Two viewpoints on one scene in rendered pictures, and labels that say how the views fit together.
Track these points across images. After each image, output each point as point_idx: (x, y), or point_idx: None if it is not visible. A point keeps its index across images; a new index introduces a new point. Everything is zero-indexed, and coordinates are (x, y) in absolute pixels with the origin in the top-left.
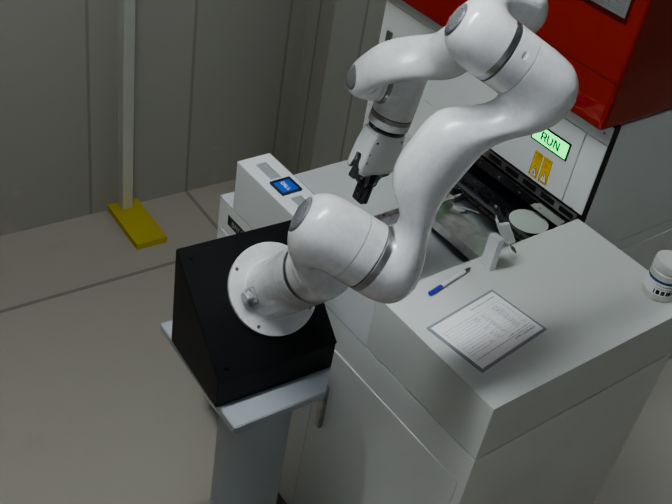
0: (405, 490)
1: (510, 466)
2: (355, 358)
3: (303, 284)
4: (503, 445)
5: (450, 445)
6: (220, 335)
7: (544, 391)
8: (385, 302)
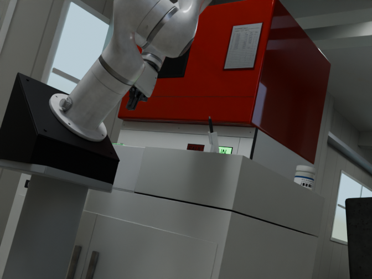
0: None
1: (249, 255)
2: (124, 208)
3: (117, 46)
4: (246, 216)
5: (208, 215)
6: (42, 115)
7: (266, 177)
8: (175, 41)
